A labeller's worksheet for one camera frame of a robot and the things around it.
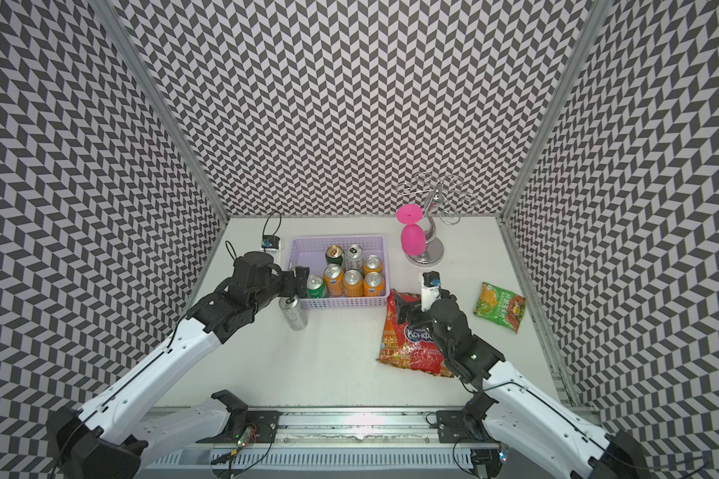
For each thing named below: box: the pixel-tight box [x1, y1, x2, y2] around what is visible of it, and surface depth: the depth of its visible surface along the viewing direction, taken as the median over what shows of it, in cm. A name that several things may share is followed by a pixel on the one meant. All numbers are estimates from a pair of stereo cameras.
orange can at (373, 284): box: [363, 271, 386, 298], surface depth 90 cm
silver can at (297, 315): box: [278, 294, 310, 332], surface depth 82 cm
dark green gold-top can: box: [325, 244, 345, 267], surface depth 96 cm
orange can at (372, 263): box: [362, 254, 384, 275], surface depth 95 cm
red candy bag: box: [377, 289, 455, 378], surface depth 82 cm
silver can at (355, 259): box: [344, 243, 365, 275], surface depth 93 cm
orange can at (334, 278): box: [323, 263, 345, 297], surface depth 93 cm
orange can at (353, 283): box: [342, 269, 365, 298], surface depth 91 cm
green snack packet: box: [473, 281, 527, 335], surface depth 93 cm
